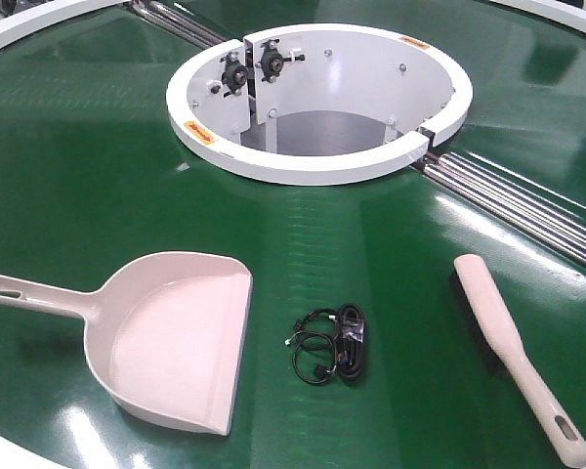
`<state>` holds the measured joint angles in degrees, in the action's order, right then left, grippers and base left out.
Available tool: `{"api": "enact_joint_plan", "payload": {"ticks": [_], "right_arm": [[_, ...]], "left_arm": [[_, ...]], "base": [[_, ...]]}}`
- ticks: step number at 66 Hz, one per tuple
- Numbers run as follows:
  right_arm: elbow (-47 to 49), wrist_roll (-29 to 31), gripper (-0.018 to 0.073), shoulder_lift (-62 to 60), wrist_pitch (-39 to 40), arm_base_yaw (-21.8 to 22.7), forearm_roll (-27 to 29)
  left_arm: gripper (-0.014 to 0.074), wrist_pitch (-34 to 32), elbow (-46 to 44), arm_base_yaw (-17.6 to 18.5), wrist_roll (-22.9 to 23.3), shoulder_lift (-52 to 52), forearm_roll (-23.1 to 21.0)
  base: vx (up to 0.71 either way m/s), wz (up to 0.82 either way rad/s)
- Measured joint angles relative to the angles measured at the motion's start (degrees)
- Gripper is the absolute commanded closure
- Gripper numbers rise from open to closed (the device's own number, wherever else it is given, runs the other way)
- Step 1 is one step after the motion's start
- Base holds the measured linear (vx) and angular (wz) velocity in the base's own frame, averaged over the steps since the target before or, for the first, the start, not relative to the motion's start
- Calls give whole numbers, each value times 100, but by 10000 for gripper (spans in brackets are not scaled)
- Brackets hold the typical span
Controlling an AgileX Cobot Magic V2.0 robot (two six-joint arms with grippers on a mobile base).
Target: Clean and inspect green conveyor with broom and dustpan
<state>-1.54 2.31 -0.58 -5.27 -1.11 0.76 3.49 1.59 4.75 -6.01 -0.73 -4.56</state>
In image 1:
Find white rim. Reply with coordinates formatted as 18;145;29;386
492;0;586;35
0;436;62;468
0;0;123;50

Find steel rollers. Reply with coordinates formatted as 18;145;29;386
125;1;228;49
413;152;586;267

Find white outer rim top left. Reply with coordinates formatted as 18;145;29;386
0;0;123;50

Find black bearing mount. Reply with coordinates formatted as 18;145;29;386
221;52;248;97
259;39;306;83

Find steel rollers right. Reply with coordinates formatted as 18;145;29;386
413;152;586;267

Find beige hand brush black bristles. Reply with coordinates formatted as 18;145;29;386
453;254;586;468

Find black right bearing mount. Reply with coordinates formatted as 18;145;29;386
259;39;306;83

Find steel rollers top left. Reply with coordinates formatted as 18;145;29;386
125;1;228;49

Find white outer rim top right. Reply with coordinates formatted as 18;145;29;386
492;0;586;35

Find beige plastic dustpan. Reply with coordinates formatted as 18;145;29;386
0;251;253;436

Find white outer rim bottom left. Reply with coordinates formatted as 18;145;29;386
0;436;62;468

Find white central conveyor ring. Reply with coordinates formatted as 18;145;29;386
165;22;474;187

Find black left bearing mount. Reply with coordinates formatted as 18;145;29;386
221;52;248;97

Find thin black connector cable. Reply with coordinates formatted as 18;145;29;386
284;310;340;386

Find black thick cable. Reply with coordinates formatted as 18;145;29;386
332;303;367;383

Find green conveyor belt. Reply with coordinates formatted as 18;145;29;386
0;6;586;468

